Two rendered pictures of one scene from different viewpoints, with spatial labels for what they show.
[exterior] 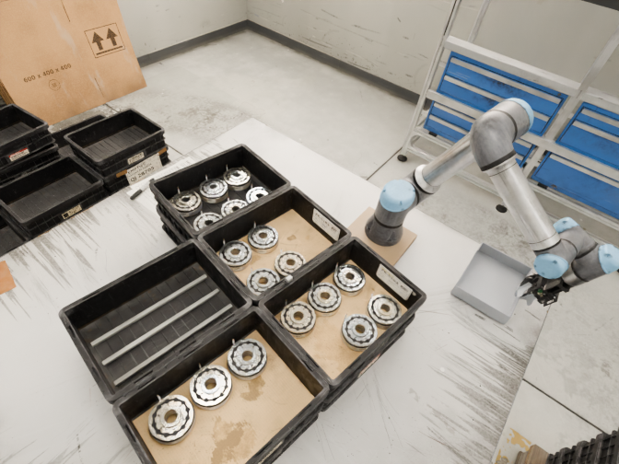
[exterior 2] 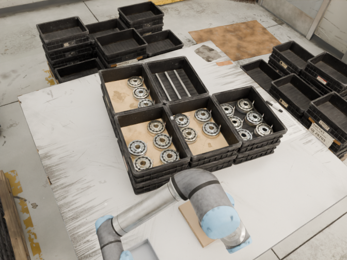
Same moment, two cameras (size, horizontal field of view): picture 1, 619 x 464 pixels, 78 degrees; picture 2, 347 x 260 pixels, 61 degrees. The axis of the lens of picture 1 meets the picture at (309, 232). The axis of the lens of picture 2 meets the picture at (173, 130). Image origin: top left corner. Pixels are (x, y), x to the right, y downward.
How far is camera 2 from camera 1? 1.45 m
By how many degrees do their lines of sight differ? 65
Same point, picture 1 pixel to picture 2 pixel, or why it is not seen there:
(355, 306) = (153, 156)
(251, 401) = (129, 104)
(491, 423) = (67, 211)
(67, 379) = not seen: hidden behind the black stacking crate
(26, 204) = (290, 89)
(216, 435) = (123, 93)
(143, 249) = not seen: hidden behind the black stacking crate
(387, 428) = (96, 162)
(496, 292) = not seen: outside the picture
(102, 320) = (184, 74)
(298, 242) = (205, 147)
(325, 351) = (136, 134)
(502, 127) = (193, 174)
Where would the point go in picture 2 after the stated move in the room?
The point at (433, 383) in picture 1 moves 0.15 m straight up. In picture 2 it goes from (101, 194) to (98, 180)
